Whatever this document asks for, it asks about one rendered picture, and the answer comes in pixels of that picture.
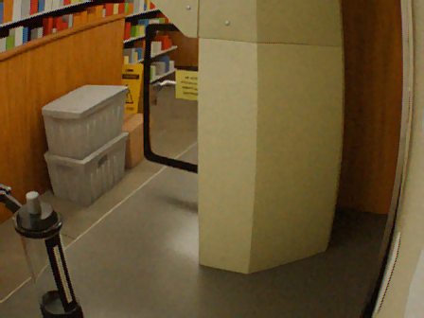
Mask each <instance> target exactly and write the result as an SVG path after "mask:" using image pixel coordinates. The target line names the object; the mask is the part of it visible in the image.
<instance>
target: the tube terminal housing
mask: <svg viewBox="0 0 424 318"><path fill-rule="evenodd" d="M342 11H343V10H342V0H201V7H200V37H201V38H200V39H199V57H198V122H199V263H200V265H206V266H210V267H214V268H218V269H222V270H228V271H232V272H236V273H243V274H252V273H255V272H259V271H262V270H265V269H269V268H272V267H276V266H280V265H284V264H288V263H291V262H293V261H295V260H298V259H302V258H306V257H309V256H312V255H316V254H319V253H323V252H325V251H326V249H327V246H328V244H329V239H330V237H331V229H332V223H333V221H334V214H335V206H336V201H337V197H338V190H339V183H340V175H341V166H342V151H343V143H344V137H343V135H344V126H345V124H344V119H345V51H344V48H345V46H344V31H343V29H344V27H343V14H342Z"/></svg>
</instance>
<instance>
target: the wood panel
mask: <svg viewBox="0 0 424 318"><path fill-rule="evenodd" d="M342 10H343V11H342V14H343V27H344V29H343V31H344V73H345V76H344V80H345V83H344V88H345V90H344V95H345V97H344V135H343V137H344V143H343V151H342V166H341V175H340V183H339V190H338V197H337V201H336V206H335V207H337V208H338V207H341V208H344V209H347V208H348V209H351V210H359V211H365V212H372V213H379V214H385V215H389V211H390V206H391V201H392V195H393V189H394V184H395V179H396V170H397V165H398V152H399V149H398V148H399V143H400V140H399V139H400V129H401V120H402V119H401V116H402V98H403V95H402V94H403V90H402V89H403V39H402V38H403V36H402V34H403V33H402V17H401V16H402V14H401V0H342Z"/></svg>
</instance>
